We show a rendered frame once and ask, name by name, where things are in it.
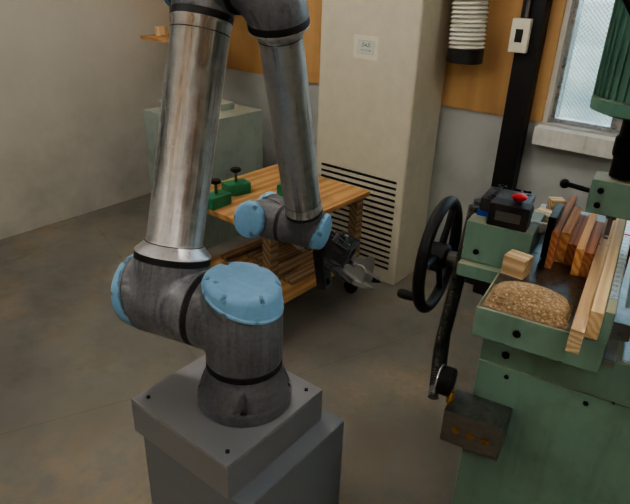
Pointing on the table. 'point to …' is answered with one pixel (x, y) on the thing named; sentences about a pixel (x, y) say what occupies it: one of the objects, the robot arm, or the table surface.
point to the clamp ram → (548, 227)
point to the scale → (621, 262)
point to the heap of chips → (530, 302)
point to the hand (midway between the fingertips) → (371, 284)
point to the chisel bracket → (618, 197)
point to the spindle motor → (624, 68)
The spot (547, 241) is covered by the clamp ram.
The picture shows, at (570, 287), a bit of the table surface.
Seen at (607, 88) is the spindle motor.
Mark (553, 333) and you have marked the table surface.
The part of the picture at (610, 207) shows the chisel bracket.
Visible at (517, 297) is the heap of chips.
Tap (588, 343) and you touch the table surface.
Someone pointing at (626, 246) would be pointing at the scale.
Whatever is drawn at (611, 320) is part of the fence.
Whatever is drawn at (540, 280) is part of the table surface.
